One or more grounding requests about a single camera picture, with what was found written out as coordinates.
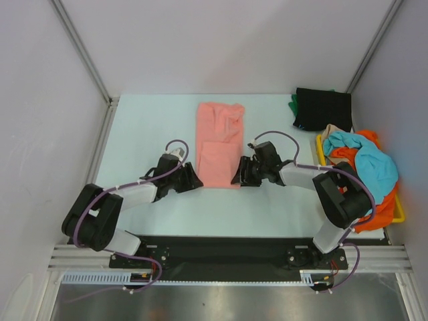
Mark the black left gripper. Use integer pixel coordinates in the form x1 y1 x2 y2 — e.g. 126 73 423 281
167 162 203 193

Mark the pink t shirt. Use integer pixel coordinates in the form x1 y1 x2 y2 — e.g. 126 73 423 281
196 102 245 189

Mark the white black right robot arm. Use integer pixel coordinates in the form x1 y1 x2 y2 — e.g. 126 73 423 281
231 141 376 268

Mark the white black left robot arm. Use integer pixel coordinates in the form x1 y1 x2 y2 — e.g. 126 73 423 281
62 153 203 268

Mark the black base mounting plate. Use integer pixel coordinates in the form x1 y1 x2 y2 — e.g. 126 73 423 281
106 236 351 282

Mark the folded black t shirt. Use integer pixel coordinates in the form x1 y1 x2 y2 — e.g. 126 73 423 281
293 88 352 132

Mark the beige t shirt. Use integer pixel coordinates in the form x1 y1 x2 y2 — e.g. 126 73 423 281
320 124 350 164

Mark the light blue t shirt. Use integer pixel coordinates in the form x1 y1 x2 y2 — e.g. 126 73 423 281
322 130 400 205

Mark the orange t shirt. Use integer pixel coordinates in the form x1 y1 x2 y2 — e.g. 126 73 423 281
329 129 401 234

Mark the yellow plastic tray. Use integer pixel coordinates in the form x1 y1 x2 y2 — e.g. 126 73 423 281
316 133 406 224

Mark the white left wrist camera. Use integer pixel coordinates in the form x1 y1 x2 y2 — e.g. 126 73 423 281
167 147 186 162

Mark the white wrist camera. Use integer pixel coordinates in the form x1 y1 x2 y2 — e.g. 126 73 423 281
247 140 257 149
167 147 186 162

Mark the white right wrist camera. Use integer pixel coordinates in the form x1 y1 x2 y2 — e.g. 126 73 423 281
247 140 257 149

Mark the white slotted cable duct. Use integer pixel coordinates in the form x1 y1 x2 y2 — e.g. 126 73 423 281
62 272 328 286

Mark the aluminium frame rail front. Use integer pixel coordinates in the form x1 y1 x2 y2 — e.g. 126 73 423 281
48 245 111 271

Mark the aluminium corner post left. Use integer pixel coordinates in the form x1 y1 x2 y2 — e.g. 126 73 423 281
49 0 112 106

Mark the aluminium corner post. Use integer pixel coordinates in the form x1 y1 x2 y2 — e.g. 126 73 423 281
49 0 112 106
346 0 404 94

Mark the aluminium corner post right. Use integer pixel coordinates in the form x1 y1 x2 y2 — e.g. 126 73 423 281
346 0 404 94

